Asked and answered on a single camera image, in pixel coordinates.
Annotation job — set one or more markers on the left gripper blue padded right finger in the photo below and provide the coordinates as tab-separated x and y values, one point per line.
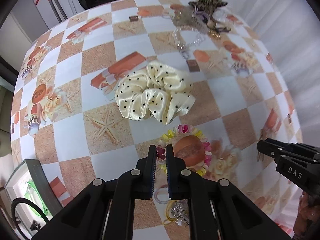
172	174

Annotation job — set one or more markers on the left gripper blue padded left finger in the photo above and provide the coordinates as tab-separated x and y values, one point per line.
150	170

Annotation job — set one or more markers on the cream polka dot scrunchie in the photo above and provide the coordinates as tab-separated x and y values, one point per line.
157	90

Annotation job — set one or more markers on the green plastic bangle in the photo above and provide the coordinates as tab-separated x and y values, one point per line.
33	195

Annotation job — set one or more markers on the small black claw clip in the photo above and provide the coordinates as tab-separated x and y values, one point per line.
35	226

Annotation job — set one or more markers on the person's right hand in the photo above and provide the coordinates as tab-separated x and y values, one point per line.
307	218

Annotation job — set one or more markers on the checkered printed tablecloth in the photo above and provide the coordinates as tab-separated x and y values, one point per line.
95	91

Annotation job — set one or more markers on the grey rimmed white tray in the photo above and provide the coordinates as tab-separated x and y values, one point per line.
15	187

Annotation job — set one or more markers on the grey translucent claw clip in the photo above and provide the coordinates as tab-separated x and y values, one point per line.
185	17

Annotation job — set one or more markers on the leopard print bow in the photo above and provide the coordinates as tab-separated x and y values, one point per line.
207	6

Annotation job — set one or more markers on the gold chain trinket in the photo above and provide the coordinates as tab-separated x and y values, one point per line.
216	32

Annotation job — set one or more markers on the red handled mop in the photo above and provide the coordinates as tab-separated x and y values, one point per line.
52	11

